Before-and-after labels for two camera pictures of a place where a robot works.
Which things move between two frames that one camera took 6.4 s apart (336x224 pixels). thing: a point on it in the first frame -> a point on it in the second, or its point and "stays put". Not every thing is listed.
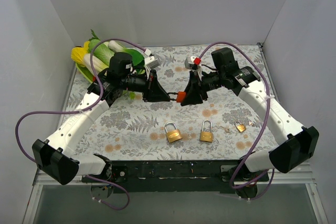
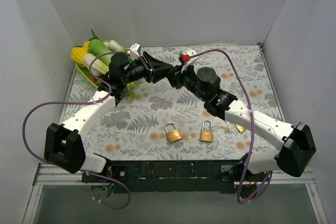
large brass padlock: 241,127 stays put
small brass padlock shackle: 174,135 stays put
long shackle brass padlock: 206,136 stays put
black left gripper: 151,85 -> 148,65
